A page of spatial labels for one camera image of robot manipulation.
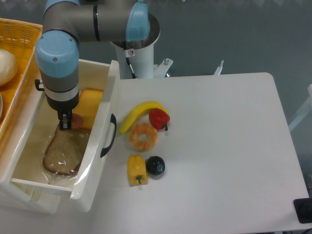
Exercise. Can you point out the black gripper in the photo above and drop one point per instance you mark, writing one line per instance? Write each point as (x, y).
(62, 96)

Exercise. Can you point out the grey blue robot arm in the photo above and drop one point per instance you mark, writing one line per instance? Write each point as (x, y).
(67, 23)

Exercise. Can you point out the white open upper drawer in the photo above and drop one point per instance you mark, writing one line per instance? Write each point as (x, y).
(79, 189)

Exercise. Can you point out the white drawer cabinet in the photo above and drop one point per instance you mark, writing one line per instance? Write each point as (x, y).
(12, 143)

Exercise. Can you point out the orange cheese slice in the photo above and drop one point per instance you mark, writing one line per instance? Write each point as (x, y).
(87, 107)

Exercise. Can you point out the brown wrapped bread slice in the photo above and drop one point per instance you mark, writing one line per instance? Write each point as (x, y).
(64, 153)

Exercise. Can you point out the orange glazed donut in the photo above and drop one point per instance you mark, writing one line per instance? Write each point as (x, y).
(143, 136)

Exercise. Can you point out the white bread bun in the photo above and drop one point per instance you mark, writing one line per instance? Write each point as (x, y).
(8, 67)

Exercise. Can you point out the yellow banana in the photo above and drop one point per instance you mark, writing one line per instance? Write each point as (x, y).
(141, 109)

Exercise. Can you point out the yellow bell pepper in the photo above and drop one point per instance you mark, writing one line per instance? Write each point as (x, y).
(136, 170)

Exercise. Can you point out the red bell pepper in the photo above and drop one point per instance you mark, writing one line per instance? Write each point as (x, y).
(159, 119)

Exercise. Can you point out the yellow wicker basket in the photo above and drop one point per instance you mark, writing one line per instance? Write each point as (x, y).
(18, 38)

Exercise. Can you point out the dark purple plum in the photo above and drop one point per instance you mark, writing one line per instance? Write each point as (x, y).
(155, 165)

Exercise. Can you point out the black device at table edge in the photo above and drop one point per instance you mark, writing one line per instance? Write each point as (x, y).
(303, 208)

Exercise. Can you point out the black drawer handle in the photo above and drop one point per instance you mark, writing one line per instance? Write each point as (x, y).
(111, 136)

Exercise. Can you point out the white bracket behind table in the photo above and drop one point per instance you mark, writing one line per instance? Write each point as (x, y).
(219, 68)

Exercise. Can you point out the white frame at right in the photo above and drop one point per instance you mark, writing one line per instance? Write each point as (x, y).
(302, 111)

